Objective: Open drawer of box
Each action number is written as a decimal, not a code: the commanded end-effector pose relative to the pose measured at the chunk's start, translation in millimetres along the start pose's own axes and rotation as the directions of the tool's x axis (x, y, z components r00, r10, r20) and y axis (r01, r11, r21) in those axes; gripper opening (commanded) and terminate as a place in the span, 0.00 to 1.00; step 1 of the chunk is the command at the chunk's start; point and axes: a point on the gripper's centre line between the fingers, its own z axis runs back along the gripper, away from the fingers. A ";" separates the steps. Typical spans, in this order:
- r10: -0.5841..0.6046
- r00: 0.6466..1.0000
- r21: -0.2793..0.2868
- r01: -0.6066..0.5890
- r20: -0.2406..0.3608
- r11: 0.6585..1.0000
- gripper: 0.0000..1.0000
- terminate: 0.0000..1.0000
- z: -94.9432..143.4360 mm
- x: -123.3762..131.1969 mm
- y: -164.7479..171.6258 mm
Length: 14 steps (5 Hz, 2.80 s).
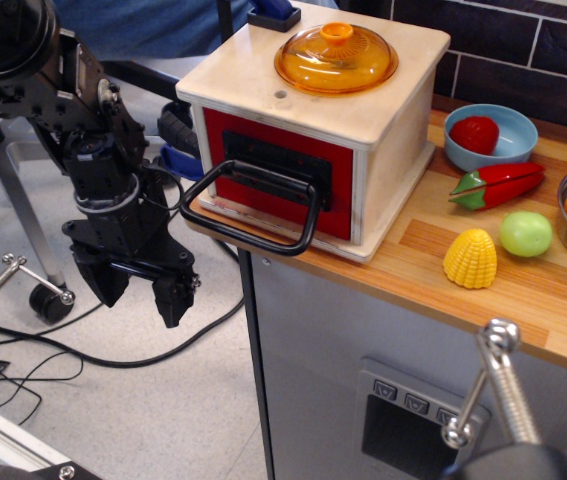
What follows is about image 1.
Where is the yellow toy corn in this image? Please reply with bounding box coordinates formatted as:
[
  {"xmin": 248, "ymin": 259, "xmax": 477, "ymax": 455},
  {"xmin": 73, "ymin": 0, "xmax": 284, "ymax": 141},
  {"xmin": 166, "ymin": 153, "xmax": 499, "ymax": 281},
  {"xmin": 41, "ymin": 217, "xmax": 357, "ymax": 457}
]
[{"xmin": 443, "ymin": 229, "xmax": 497, "ymax": 289}]

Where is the thick black floor cable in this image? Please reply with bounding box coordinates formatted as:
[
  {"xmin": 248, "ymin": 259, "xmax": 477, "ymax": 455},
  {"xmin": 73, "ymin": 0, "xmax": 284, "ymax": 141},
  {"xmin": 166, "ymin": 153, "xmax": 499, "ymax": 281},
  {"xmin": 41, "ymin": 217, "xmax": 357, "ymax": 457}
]
[{"xmin": 0, "ymin": 239, "xmax": 247, "ymax": 370}]

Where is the red drawer with black handle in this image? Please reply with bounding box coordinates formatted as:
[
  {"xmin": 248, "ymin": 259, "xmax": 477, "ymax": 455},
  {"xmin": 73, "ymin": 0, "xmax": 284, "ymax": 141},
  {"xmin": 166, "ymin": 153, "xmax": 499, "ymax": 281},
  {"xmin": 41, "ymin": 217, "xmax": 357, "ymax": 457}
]
[{"xmin": 181, "ymin": 108, "xmax": 354, "ymax": 256}]

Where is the green toy apple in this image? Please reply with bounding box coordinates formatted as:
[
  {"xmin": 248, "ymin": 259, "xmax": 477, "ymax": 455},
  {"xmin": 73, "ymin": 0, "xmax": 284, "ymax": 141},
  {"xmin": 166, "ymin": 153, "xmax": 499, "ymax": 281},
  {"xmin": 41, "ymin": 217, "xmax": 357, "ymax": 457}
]
[{"xmin": 499, "ymin": 211, "xmax": 553, "ymax": 258}]

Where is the wooden box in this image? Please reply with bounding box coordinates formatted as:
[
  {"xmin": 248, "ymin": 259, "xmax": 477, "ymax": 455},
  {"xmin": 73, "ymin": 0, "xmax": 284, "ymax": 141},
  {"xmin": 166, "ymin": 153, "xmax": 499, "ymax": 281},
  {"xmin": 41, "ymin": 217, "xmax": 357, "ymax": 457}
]
[{"xmin": 176, "ymin": 5, "xmax": 450, "ymax": 263}]

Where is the grey cabinet with panel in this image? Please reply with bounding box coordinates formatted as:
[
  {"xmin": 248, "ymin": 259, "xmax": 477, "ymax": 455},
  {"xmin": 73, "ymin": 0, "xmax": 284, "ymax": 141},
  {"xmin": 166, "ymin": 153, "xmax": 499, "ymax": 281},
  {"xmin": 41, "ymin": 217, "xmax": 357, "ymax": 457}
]
[{"xmin": 241, "ymin": 246, "xmax": 567, "ymax": 479}]

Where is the grey office chair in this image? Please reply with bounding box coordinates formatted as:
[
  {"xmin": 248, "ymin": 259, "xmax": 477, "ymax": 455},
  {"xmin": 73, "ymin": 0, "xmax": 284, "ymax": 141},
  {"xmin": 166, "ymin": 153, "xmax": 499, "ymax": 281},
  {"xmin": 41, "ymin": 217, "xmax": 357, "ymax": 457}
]
[{"xmin": 0, "ymin": 119, "xmax": 74, "ymax": 324}]

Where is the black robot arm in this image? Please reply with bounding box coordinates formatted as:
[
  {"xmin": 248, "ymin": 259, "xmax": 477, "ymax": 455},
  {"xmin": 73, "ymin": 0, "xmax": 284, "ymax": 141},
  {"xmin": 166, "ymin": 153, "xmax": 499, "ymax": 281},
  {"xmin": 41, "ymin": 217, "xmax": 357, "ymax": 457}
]
[{"xmin": 0, "ymin": 1, "xmax": 199, "ymax": 328}]

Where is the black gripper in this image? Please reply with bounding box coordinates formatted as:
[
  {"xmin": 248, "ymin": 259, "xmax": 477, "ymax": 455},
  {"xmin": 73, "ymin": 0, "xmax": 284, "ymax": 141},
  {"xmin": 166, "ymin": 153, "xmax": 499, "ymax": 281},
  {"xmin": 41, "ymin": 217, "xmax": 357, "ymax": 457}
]
[{"xmin": 62, "ymin": 195, "xmax": 200, "ymax": 328}]

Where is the red toy chili pepper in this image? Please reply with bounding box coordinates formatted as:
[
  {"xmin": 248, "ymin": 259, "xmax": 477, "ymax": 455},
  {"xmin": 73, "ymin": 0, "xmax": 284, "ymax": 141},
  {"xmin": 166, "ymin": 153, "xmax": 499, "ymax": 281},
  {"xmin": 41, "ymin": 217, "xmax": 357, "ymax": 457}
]
[{"xmin": 449, "ymin": 162, "xmax": 545, "ymax": 211}]

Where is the light blue bowl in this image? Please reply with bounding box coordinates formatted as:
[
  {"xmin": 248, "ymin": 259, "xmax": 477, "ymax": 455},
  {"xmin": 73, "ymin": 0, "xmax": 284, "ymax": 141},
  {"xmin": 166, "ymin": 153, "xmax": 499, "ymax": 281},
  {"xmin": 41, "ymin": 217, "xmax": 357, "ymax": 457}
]
[{"xmin": 444, "ymin": 104, "xmax": 538, "ymax": 172}]

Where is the red toy strawberry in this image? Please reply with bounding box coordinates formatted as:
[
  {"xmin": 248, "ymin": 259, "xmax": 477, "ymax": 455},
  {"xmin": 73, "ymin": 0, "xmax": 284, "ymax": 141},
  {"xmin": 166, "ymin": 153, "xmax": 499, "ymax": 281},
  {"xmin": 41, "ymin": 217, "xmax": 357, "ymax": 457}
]
[{"xmin": 449, "ymin": 116, "xmax": 500, "ymax": 155}]

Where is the black blue clamp handle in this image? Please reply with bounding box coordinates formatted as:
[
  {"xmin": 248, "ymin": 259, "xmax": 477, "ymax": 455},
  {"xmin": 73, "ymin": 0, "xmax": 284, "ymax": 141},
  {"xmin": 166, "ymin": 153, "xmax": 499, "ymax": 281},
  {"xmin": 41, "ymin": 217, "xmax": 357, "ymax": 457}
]
[{"xmin": 157, "ymin": 101, "xmax": 204, "ymax": 181}]

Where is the orange glass lid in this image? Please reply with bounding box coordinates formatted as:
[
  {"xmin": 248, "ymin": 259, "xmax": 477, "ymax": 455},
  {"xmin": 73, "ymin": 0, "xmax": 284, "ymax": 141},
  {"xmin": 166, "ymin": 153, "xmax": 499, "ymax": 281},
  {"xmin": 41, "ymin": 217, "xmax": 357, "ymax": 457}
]
[{"xmin": 274, "ymin": 22, "xmax": 399, "ymax": 96}]

